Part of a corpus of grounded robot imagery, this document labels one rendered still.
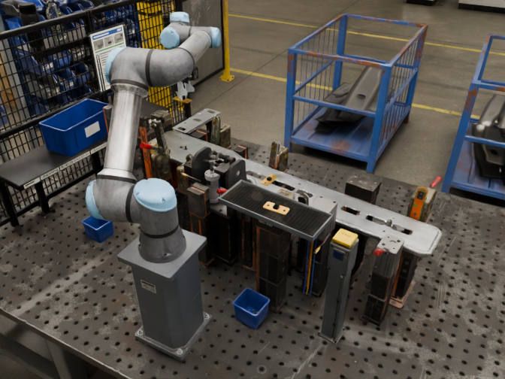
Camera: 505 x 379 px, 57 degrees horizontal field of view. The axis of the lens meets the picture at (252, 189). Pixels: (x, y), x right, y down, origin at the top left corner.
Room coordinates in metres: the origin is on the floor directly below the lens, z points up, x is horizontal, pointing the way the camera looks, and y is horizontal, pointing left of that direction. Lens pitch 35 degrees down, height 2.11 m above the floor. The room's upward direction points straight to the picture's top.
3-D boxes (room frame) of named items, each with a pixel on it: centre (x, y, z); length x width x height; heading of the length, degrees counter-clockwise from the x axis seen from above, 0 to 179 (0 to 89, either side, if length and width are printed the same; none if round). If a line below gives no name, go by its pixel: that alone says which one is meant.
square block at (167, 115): (2.19, 0.47, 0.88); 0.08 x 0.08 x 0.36; 56
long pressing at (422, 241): (1.66, -0.09, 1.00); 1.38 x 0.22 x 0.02; 56
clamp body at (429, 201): (1.48, -0.66, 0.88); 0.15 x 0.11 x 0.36; 146
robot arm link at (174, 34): (1.81, 0.29, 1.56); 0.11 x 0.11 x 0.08; 80
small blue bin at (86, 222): (1.65, 0.70, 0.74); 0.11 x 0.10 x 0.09; 56
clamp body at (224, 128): (2.06, 0.15, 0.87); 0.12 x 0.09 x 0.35; 146
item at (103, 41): (2.32, 0.71, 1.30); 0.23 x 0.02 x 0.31; 146
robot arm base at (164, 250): (1.13, 0.29, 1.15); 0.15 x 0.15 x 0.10
